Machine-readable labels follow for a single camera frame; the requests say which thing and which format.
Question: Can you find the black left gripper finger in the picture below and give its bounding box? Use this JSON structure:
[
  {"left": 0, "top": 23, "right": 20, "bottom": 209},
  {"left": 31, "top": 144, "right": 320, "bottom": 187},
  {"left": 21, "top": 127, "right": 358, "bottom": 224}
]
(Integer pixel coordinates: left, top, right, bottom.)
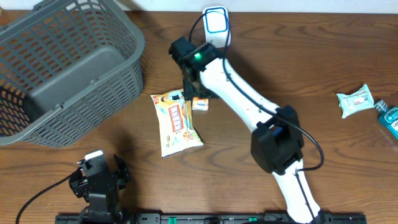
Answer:
[
  {"left": 113, "top": 155, "right": 131, "bottom": 184},
  {"left": 69, "top": 168, "right": 84, "bottom": 198}
]

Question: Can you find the yellow snack bag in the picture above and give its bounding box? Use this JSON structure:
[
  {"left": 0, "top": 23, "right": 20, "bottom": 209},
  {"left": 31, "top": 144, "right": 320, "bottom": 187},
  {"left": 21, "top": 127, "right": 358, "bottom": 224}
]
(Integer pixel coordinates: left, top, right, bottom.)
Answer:
[{"left": 150, "top": 89, "right": 203, "bottom": 158}]

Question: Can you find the teal wet wipes pack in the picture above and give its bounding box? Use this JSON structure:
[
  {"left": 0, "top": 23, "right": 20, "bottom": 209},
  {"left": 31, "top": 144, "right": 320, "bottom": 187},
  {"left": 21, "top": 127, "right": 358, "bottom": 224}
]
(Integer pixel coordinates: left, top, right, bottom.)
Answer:
[{"left": 336, "top": 84, "right": 374, "bottom": 119}]

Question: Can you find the blue mouthwash bottle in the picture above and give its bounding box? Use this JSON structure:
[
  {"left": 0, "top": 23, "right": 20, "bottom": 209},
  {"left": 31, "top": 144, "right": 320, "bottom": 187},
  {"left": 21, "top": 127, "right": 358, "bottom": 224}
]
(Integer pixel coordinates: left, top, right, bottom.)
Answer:
[{"left": 374, "top": 100, "right": 398, "bottom": 139}]

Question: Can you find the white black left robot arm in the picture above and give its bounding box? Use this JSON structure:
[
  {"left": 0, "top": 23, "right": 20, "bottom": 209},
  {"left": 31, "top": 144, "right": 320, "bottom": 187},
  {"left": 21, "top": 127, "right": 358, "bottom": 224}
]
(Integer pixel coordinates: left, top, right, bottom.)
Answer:
[{"left": 69, "top": 150, "right": 131, "bottom": 223}]

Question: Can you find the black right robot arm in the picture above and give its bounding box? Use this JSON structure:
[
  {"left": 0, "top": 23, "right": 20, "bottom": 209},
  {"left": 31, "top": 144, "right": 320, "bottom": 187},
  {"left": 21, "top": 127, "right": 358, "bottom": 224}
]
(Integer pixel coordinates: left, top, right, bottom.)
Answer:
[{"left": 169, "top": 37, "right": 325, "bottom": 223}]

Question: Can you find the white barcode scanner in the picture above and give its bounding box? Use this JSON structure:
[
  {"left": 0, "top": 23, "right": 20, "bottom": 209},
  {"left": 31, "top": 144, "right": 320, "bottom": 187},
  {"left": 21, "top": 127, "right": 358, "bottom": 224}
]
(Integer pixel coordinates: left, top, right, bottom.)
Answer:
[{"left": 203, "top": 6, "right": 231, "bottom": 48}]

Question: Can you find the dark grey plastic basket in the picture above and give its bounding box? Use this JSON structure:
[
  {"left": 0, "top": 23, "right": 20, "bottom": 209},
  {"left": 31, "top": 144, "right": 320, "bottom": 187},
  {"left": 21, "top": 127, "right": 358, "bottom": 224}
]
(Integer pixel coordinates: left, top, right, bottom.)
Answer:
[{"left": 1, "top": 0, "right": 145, "bottom": 147}]

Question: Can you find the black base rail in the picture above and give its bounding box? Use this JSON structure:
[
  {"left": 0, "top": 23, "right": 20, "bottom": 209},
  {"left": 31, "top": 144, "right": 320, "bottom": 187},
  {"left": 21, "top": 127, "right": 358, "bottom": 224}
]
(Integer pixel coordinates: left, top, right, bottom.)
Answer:
[{"left": 55, "top": 212, "right": 368, "bottom": 224}]

